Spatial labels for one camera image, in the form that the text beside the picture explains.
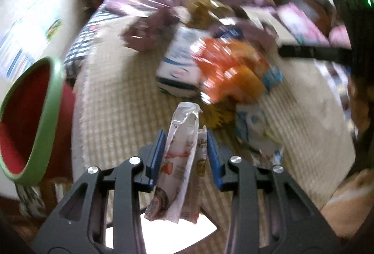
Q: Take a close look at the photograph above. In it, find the small yellow wrapper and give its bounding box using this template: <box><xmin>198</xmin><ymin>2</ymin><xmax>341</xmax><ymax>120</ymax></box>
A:
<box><xmin>205</xmin><ymin>99</ymin><xmax>236</xmax><ymax>130</ymax></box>

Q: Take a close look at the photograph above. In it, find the purple snack wrapper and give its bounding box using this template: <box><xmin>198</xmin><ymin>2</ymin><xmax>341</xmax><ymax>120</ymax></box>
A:
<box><xmin>121</xmin><ymin>16</ymin><xmax>176</xmax><ymax>52</ymax></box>

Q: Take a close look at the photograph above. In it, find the yellow gold snack wrapper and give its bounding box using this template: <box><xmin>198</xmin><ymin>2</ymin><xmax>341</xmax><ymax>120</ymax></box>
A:
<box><xmin>188</xmin><ymin>0</ymin><xmax>236</xmax><ymax>28</ymax></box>

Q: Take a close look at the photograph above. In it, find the white pink snack wrapper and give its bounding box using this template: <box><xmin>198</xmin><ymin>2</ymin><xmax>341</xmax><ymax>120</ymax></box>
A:
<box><xmin>144</xmin><ymin>102</ymin><xmax>208</xmax><ymax>225</ymax></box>

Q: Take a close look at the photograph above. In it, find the person's right forearm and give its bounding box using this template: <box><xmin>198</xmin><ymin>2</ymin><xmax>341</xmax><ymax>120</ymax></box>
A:
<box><xmin>320</xmin><ymin>76</ymin><xmax>374</xmax><ymax>240</ymax></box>

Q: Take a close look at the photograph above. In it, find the wall poster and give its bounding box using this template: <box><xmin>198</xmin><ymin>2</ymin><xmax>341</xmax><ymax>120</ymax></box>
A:
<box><xmin>0</xmin><ymin>0</ymin><xmax>63</xmax><ymax>79</ymax></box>

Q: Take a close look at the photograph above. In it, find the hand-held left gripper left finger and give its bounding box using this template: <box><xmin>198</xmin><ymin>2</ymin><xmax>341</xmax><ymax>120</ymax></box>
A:
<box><xmin>31</xmin><ymin>130</ymin><xmax>167</xmax><ymax>254</ymax></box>

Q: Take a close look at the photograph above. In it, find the white blue wrapper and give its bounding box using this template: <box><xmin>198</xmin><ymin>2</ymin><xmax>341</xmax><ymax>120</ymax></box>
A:
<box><xmin>235</xmin><ymin>104</ymin><xmax>284</xmax><ymax>167</ymax></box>

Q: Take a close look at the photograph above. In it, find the floral patterned cloth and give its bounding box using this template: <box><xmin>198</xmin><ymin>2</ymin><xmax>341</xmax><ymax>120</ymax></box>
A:
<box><xmin>16</xmin><ymin>181</ymin><xmax>73</xmax><ymax>218</ymax></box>

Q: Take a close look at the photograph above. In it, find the red bin with green rim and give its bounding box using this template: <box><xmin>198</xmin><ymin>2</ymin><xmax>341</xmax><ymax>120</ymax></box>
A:
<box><xmin>0</xmin><ymin>57</ymin><xmax>76</xmax><ymax>186</ymax></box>

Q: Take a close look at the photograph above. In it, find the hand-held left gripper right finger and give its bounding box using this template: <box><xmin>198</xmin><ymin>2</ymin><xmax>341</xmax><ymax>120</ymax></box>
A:
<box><xmin>206</xmin><ymin>128</ymin><xmax>342</xmax><ymax>254</ymax></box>

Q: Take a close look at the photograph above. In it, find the orange snack bag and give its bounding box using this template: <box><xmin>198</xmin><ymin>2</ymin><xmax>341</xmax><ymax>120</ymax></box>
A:
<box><xmin>191</xmin><ymin>38</ymin><xmax>271</xmax><ymax>104</ymax></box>

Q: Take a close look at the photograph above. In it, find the small light blue wrapper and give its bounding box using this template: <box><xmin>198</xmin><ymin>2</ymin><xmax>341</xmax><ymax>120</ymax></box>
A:
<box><xmin>263</xmin><ymin>67</ymin><xmax>284</xmax><ymax>92</ymax></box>

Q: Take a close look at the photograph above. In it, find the beige checkered mat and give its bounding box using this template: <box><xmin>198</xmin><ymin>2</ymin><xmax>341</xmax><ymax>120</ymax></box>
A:
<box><xmin>72</xmin><ymin>18</ymin><xmax>355</xmax><ymax>254</ymax></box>

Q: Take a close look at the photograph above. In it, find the checkered bed sheet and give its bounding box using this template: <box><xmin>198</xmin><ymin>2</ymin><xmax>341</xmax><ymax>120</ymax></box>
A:
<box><xmin>64</xmin><ymin>6</ymin><xmax>117</xmax><ymax>79</ymax></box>

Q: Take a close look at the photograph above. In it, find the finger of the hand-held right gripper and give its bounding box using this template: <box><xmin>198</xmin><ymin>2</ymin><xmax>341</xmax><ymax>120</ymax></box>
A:
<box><xmin>277</xmin><ymin>43</ymin><xmax>352</xmax><ymax>63</ymax></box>

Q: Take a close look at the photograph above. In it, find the white blue snack packet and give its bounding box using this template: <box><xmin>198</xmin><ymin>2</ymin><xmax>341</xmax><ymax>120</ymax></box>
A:
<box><xmin>156</xmin><ymin>26</ymin><xmax>205</xmax><ymax>97</ymax></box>

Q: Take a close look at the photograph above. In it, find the pink printed cloth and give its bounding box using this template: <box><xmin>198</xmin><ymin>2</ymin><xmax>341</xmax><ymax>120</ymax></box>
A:
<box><xmin>277</xmin><ymin>3</ymin><xmax>351</xmax><ymax>47</ymax></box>

